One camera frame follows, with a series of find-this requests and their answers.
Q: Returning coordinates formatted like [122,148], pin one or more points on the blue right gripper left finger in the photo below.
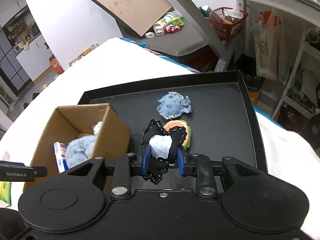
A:
[146,159]

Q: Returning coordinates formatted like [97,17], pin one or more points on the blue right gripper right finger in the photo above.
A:
[181,160]

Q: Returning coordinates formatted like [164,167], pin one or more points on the black stitched fabric toy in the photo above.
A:
[164,146]

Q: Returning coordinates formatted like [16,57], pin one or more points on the orange burger plush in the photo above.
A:
[181,123]

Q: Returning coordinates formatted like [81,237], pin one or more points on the blue denim fish toy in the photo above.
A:
[173,105]

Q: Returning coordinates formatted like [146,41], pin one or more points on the blue tissue pack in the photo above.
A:
[60,150]

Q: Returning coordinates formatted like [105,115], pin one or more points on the grey fluffy plush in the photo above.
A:
[80,150]

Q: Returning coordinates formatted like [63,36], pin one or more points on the green tissue box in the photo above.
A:
[5,194]

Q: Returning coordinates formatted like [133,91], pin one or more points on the brown cardboard box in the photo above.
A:
[77,133]

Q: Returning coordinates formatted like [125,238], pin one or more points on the black shallow tray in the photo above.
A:
[222,118]

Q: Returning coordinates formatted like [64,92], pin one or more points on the white bed cover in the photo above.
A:
[289,156]

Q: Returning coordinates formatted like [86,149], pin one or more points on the white kitchen cabinet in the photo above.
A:
[35,60]

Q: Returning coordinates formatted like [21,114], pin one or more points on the orange carton on floor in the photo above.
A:
[56,66]

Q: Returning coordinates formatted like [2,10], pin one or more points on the white charger cube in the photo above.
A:
[150,35]

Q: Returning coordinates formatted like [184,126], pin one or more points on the white supplement jar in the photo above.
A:
[160,26]

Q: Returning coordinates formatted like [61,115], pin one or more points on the red round toy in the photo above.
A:
[172,28]

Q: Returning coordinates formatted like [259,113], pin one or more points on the hanging white tote bag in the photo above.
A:
[269,44]

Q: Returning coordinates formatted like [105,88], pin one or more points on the green toy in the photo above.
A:
[177,21]

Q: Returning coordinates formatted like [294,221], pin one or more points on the red plastic basket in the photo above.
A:
[227,23]

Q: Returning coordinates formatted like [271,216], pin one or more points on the leaning black box lid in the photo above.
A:
[138,15]

